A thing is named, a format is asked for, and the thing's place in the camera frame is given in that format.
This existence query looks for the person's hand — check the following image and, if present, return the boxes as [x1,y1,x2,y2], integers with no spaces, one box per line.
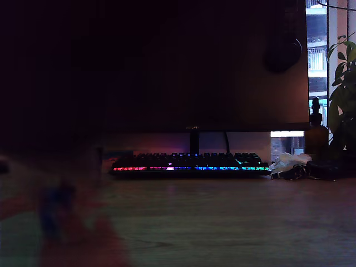
[0,150,98,206]

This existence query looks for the rainbow backlit black keyboard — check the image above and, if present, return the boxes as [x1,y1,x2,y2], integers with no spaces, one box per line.
[108,152,273,177]

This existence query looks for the black monitor stand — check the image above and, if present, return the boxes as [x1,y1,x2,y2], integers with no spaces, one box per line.
[190,132,200,155]

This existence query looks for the large dark computer monitor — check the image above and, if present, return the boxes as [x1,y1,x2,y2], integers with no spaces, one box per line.
[105,0,311,134]

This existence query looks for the white crumpled tissue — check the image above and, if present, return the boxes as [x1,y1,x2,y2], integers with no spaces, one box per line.
[268,152,313,174]

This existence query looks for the bunch of keys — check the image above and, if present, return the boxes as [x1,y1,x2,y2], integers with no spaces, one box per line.
[271,164,309,181]

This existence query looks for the black headphones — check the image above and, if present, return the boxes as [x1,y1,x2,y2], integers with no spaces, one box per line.
[263,0,303,74]

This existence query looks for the amber dropper bottle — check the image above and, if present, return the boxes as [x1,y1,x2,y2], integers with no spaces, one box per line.
[304,96,330,161]

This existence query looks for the black pouch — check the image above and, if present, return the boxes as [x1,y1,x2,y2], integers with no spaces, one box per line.
[305,160,345,180]

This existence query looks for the window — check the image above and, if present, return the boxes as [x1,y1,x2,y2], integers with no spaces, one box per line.
[270,0,356,156]

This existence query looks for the green leafy plant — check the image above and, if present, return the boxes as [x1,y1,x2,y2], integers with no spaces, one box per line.
[327,34,356,162]

